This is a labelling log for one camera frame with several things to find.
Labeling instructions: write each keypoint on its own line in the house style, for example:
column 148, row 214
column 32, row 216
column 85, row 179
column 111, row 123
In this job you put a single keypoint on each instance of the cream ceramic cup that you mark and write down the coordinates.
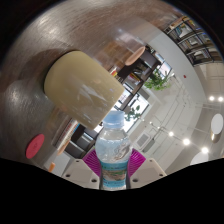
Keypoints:
column 80, row 86

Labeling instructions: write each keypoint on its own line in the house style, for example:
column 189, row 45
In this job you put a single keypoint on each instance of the small potted green plant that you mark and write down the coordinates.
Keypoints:
column 133, row 113

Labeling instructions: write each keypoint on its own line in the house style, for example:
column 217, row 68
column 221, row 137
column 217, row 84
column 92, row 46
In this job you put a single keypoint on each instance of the black open shelf unit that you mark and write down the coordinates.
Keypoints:
column 140, row 68

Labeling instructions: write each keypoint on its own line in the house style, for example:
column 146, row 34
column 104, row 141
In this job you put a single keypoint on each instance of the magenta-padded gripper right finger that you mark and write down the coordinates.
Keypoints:
column 146, row 172

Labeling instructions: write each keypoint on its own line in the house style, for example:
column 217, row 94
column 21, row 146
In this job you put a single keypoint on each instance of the white wall panel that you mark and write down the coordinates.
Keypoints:
column 61, row 163

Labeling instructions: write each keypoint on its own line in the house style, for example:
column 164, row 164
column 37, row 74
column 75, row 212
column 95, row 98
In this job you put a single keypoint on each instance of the bushy potted green plant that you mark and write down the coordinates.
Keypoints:
column 157, row 81

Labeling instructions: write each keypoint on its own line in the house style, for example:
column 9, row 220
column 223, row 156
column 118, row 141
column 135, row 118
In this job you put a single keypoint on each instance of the tall dark bookshelf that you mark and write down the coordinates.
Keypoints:
column 193, row 40

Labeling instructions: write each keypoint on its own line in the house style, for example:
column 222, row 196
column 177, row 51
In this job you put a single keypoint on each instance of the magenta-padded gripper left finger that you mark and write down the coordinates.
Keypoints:
column 78, row 173

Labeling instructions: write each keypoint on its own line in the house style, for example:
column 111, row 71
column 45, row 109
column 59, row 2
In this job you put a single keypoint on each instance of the small ceiling spotlights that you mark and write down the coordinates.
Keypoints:
column 186, row 141

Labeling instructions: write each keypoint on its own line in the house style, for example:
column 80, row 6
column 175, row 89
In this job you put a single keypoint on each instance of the clear water bottle blue cap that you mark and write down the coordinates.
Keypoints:
column 113, row 156

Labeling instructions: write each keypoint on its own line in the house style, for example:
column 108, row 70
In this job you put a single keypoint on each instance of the flat round red coaster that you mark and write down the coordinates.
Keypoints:
column 34, row 146

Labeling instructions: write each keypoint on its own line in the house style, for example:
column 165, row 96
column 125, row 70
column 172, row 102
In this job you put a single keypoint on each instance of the round white ceiling lights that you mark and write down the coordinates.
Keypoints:
column 217, row 123

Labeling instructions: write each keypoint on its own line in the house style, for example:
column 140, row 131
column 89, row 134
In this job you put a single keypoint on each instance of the orange chairs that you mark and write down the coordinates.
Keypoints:
column 135, row 56

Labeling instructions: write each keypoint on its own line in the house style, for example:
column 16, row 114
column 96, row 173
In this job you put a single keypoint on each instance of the ceiling air conditioner unit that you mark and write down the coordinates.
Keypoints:
column 144, row 141

